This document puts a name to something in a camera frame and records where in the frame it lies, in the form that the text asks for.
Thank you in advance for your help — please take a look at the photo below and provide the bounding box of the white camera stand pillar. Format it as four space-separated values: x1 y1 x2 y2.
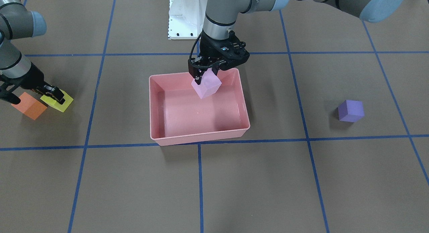
168 0 207 40

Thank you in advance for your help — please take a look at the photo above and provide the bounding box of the pink foam block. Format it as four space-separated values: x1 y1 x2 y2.
191 68 222 99

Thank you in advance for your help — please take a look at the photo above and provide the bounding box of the yellow foam block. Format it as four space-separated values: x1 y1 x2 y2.
40 91 74 113

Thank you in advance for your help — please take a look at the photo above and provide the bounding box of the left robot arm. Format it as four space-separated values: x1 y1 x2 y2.
188 0 403 85

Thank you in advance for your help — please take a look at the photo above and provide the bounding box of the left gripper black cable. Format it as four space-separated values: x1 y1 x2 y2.
189 34 203 64

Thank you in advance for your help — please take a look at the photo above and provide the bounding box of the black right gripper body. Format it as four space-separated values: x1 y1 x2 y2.
0 64 46 94

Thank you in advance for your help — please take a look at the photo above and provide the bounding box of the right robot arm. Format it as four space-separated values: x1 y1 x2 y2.
0 0 66 105

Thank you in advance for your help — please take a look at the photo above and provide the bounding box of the purple foam block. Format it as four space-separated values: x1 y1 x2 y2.
338 100 365 123

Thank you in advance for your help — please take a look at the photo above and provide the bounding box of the pink plastic bin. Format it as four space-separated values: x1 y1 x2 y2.
149 68 251 146

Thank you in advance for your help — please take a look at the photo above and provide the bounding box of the orange foam block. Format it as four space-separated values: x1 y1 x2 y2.
11 92 47 120

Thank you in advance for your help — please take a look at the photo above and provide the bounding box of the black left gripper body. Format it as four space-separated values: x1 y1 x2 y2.
188 31 250 76

